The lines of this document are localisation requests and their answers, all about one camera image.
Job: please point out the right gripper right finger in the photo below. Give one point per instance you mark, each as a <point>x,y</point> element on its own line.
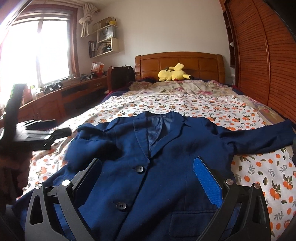
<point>252,222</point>

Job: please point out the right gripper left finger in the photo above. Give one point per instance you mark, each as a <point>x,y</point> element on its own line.
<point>42,222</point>

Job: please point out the navy blue suit jacket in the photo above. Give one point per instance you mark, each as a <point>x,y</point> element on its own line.
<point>147,188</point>

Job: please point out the person left hand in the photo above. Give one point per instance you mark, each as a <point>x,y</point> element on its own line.
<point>14,176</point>

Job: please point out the wooden desk cabinet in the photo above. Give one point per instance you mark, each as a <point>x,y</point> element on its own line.
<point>65,103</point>

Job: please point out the orange print bed sheet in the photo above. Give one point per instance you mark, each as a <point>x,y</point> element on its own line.
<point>274,171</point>

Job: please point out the orange white paper bag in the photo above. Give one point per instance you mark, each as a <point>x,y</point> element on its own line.
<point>97,69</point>

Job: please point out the floral quilt blanket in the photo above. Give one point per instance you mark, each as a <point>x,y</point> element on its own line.
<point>185,86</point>

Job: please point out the tied white curtain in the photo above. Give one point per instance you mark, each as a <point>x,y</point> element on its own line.
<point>88,10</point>

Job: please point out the yellow pikachu plush toy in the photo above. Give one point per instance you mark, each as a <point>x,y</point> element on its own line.
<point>174,73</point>

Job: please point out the wooden louvered wardrobe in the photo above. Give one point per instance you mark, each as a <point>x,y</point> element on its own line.
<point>264,54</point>

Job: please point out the window with wooden frame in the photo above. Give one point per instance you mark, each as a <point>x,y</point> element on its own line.
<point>39,47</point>

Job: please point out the white wall shelf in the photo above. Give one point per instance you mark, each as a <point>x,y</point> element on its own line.
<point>106,42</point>

